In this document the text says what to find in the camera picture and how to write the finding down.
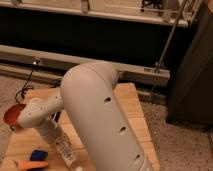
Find black rectangular case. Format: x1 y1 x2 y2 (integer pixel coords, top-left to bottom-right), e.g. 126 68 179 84
53 112 61 122

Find dark cabinet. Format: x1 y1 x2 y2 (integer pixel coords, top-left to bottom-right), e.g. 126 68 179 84
166 0 213 126

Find orange ceramic bowl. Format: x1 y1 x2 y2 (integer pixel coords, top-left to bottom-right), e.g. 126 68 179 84
3 104 25 129

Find black cable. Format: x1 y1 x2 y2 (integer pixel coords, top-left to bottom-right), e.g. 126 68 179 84
14 59 40 105

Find orange handled tool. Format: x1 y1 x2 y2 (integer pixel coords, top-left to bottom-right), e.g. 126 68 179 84
14 160 48 170

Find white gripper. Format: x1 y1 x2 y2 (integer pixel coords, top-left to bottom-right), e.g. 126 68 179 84
36 118 62 144

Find white plastic bottle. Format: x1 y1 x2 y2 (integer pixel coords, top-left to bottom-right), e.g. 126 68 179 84
54 134 79 171

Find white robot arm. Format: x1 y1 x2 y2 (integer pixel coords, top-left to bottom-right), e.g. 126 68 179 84
18 61 153 171

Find grey floor rail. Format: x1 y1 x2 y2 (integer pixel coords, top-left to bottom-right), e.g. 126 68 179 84
0 45 170 87

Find metal diagonal rod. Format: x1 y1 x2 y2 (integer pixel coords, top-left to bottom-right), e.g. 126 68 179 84
154 0 188 73

